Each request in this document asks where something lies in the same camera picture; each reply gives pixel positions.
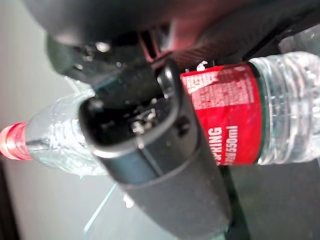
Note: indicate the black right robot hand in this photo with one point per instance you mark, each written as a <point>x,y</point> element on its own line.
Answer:
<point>162,162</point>

